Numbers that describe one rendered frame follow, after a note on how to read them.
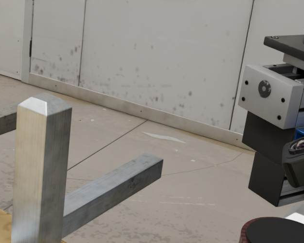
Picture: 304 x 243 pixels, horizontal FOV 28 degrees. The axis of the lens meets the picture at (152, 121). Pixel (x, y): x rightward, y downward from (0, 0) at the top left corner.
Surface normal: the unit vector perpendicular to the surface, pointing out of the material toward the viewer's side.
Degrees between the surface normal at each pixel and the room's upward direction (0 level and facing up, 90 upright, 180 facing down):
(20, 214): 90
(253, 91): 90
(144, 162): 0
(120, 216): 0
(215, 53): 90
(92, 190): 0
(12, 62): 90
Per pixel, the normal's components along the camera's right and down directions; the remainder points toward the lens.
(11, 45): -0.44, 0.29
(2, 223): 0.12, -0.92
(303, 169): -0.22, 0.35
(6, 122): 0.84, 0.29
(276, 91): -0.83, 0.11
